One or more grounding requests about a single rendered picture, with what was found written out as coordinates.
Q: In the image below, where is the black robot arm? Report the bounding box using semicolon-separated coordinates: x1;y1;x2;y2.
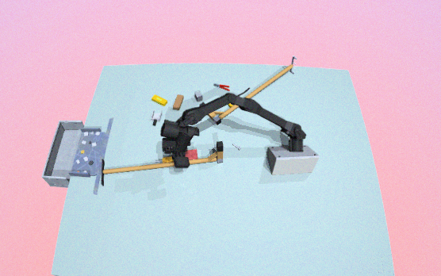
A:
160;93;306;155

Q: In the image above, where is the yellow rectangular block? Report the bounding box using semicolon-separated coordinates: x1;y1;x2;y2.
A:
152;95;167;106

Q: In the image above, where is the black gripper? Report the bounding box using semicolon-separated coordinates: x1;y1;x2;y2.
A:
172;137;191;169

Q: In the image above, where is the red rectangular block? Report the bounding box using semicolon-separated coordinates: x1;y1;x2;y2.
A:
185;149;197;160

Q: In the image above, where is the tan rectangular block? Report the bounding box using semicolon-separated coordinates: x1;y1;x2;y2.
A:
173;95;184;110

